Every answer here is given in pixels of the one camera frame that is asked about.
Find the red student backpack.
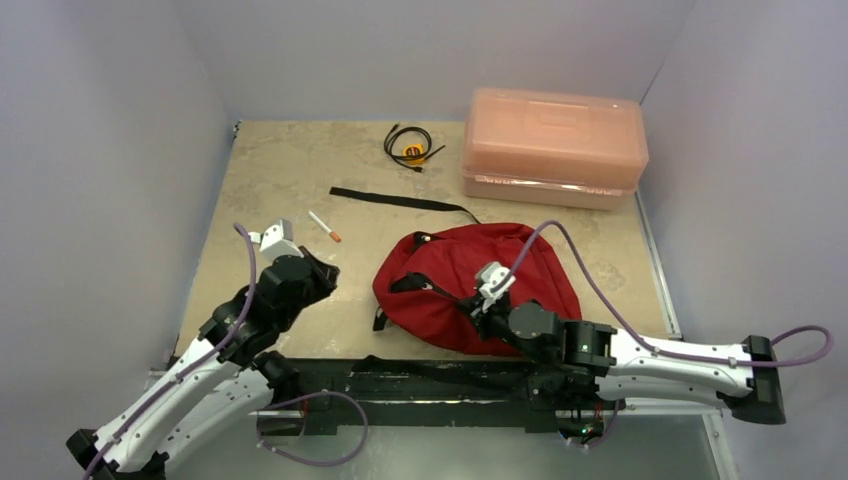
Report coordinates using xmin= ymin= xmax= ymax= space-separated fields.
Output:
xmin=372 ymin=220 xmax=582 ymax=357

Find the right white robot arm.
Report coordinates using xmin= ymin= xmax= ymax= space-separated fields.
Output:
xmin=458 ymin=294 xmax=786 ymax=425

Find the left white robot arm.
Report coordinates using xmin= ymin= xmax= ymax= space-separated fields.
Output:
xmin=66 ymin=247 xmax=339 ymax=479

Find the white orange pen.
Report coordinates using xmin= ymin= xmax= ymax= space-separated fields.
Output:
xmin=307 ymin=210 xmax=342 ymax=243

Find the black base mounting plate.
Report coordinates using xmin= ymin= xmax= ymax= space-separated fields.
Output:
xmin=255 ymin=356 xmax=624 ymax=442

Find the translucent orange plastic box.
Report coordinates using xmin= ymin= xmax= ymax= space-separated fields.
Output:
xmin=460 ymin=88 xmax=649 ymax=211

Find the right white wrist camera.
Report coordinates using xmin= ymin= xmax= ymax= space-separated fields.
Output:
xmin=476 ymin=261 xmax=515 ymax=312

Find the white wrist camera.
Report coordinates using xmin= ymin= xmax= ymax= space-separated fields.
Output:
xmin=476 ymin=261 xmax=515 ymax=312
xmin=248 ymin=218 xmax=301 ymax=262

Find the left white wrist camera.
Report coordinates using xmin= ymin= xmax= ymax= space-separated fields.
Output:
xmin=248 ymin=218 xmax=301 ymax=262

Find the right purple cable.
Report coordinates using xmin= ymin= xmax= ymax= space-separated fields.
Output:
xmin=496 ymin=220 xmax=834 ymax=369

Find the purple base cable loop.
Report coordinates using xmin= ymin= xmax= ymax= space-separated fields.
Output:
xmin=255 ymin=390 xmax=369 ymax=468

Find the black cable with orange tag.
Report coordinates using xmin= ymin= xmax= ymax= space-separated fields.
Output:
xmin=383 ymin=123 xmax=446 ymax=174

